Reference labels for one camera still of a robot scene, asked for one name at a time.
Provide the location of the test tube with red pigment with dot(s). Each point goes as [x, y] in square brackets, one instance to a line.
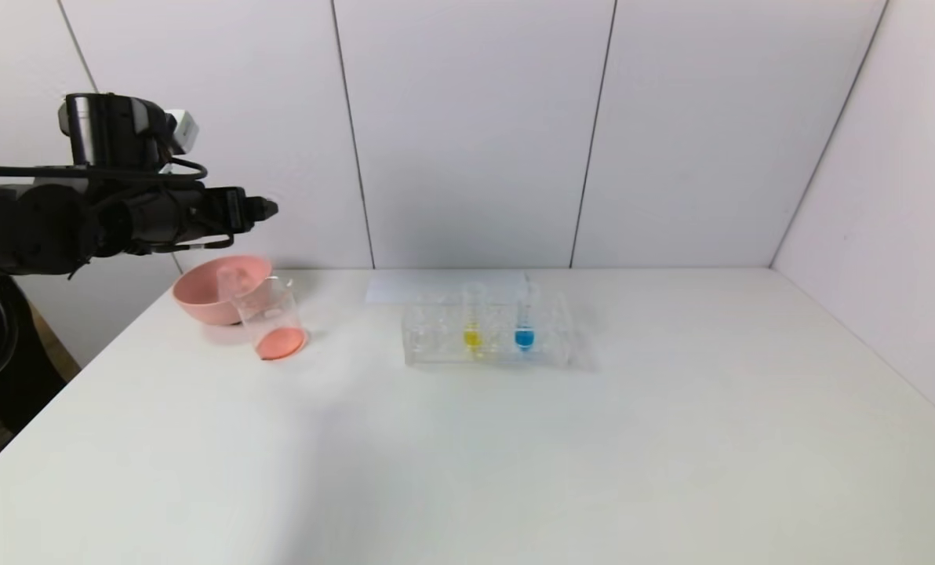
[236, 276]

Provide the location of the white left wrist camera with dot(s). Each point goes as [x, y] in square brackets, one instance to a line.
[185, 129]

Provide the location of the white paper sheet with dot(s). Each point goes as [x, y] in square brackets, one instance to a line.
[393, 289]

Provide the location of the test tube with yellow pigment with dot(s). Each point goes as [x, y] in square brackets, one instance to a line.
[472, 338]

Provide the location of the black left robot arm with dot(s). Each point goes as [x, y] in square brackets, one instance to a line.
[44, 227]

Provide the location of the clear acrylic test tube rack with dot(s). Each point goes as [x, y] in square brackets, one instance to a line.
[550, 337]

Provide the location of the pink plastic bowl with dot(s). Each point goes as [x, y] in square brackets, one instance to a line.
[201, 298]

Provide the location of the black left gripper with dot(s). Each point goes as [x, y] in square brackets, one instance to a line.
[232, 210]

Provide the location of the test tube with blue pigment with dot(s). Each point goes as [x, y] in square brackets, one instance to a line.
[524, 337]

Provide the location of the clear glass beaker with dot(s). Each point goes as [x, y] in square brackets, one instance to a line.
[281, 343]

